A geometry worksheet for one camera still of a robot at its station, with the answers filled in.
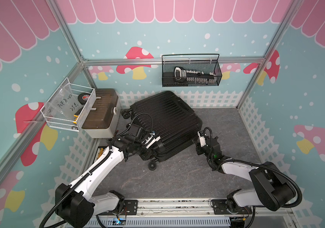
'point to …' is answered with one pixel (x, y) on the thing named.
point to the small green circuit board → (116, 222)
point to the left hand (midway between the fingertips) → (151, 153)
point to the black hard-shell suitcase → (174, 124)
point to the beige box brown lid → (103, 118)
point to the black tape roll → (82, 97)
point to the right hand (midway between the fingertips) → (197, 140)
